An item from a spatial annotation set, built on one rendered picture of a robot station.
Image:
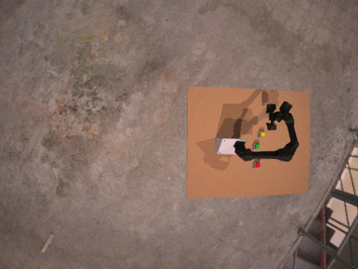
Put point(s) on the red button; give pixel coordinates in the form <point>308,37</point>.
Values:
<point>256,164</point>

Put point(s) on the yellow button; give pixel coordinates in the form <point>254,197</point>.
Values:
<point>261,134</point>

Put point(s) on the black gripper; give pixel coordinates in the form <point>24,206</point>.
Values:
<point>270,110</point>

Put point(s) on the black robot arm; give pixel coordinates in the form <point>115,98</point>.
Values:
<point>285,154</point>

